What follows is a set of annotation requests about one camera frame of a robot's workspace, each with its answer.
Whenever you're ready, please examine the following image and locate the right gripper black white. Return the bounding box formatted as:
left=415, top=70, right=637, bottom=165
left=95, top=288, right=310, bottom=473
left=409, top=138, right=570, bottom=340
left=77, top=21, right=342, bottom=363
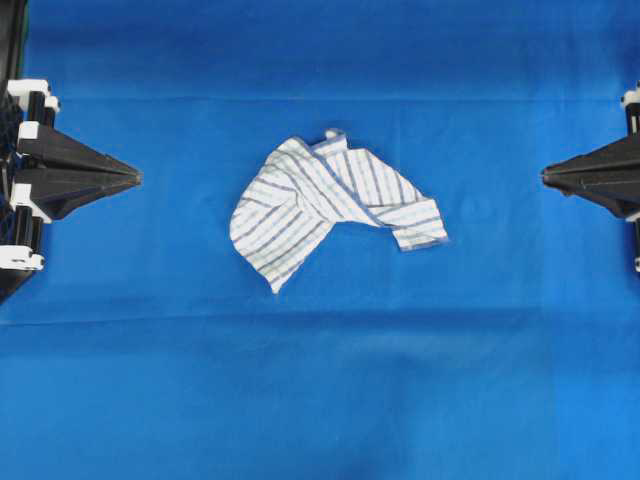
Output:
left=541, top=84, right=639, bottom=272

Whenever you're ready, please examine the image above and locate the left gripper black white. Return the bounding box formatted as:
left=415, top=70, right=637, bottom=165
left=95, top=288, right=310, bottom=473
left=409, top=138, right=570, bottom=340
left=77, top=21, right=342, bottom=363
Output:
left=1, top=79, right=142, bottom=273

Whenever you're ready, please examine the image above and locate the white blue striped towel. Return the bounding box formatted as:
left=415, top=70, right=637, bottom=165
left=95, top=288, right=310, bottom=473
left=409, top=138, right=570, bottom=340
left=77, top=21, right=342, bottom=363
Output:
left=229, top=129, right=448, bottom=293

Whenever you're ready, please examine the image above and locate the blue table cloth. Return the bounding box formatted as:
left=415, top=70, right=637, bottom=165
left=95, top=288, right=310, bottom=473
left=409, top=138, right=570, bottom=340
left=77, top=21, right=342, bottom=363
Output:
left=1, top=1, right=639, bottom=479

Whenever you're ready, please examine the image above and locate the black frame post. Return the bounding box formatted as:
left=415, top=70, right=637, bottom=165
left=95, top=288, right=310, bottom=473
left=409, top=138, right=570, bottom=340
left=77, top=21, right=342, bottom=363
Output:
left=0, top=0, right=28, bottom=81

